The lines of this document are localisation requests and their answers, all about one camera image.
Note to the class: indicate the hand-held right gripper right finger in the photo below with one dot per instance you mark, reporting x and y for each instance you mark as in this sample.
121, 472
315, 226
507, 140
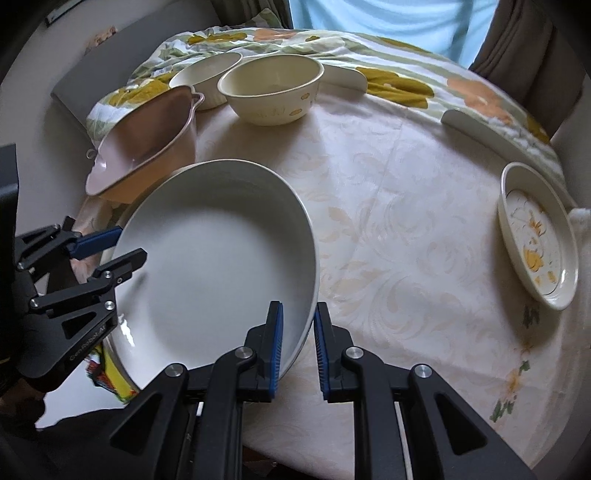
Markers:
322, 350

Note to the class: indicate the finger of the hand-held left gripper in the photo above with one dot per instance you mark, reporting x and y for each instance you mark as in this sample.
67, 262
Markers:
97, 242
124, 263

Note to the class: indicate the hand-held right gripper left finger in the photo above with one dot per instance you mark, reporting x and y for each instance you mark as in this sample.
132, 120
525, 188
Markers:
277, 350

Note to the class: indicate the large white plate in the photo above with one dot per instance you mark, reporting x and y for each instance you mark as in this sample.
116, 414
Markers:
207, 258

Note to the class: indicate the cream ribbed bowl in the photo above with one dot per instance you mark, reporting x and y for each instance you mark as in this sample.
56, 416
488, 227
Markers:
203, 74

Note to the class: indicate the cream bowl with floral print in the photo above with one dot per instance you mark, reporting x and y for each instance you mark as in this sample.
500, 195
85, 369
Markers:
268, 106

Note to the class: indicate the colourful yellow packet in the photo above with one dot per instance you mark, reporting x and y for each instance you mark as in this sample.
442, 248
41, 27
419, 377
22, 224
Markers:
113, 376

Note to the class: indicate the grey cushion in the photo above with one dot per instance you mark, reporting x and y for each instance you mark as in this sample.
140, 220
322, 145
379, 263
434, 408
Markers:
92, 78

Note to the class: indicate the cream patterned tablecloth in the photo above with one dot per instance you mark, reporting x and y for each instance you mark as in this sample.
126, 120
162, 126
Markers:
392, 221

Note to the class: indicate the small beige ornament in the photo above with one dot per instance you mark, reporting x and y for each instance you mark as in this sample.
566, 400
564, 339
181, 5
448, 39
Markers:
101, 37

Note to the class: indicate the dark cloth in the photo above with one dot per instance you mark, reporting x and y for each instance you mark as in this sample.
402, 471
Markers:
74, 443

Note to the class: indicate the cream plate with orange flowers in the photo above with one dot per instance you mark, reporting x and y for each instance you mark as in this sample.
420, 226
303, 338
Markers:
535, 240

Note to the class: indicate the plain white plate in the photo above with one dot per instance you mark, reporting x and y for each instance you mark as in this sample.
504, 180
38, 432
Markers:
346, 78
485, 134

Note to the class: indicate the brown curtain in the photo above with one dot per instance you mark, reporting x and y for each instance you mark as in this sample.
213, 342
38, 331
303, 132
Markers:
272, 11
521, 50

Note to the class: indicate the floral blanket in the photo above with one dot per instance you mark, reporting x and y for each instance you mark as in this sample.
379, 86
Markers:
406, 69

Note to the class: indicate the light blue curtain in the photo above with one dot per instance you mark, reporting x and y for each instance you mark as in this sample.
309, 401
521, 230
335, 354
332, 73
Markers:
392, 18

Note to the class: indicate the picture frame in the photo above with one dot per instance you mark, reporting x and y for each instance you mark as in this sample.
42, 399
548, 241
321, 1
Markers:
62, 11

